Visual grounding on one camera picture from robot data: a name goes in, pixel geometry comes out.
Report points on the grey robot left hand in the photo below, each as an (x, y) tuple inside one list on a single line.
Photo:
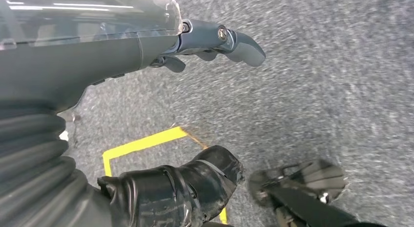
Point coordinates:
[(64, 63)]

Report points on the yellow floor tape outline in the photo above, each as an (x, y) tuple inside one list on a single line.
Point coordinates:
[(145, 143)]

